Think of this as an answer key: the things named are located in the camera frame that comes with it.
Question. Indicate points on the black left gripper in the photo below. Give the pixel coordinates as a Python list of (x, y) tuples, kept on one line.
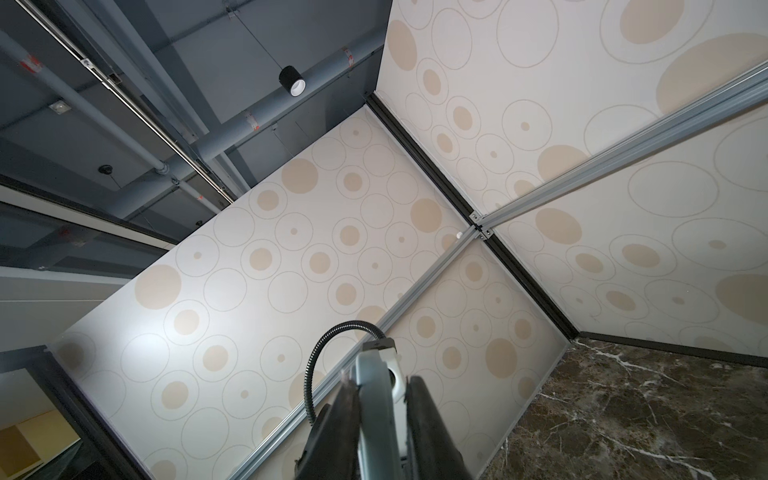
[(316, 460)]

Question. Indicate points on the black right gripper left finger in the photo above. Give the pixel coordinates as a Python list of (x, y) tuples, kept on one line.
[(347, 420)]

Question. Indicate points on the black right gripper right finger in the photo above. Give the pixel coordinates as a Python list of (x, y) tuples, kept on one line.
[(431, 453)]

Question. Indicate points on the black smartphone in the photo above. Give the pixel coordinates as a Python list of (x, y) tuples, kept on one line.
[(377, 447)]

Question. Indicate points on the black ceiling spotlight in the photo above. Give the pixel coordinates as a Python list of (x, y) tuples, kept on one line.
[(292, 81)]

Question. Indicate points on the grey ceiling pipe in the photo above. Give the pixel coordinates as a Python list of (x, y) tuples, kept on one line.
[(359, 61)]

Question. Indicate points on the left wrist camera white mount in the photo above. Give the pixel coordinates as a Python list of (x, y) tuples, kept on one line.
[(387, 351)]

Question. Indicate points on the black corner frame post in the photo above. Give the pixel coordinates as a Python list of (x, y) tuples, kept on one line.
[(457, 201)]

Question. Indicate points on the back aluminium frame rail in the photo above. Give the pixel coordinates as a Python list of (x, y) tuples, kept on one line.
[(737, 97)]

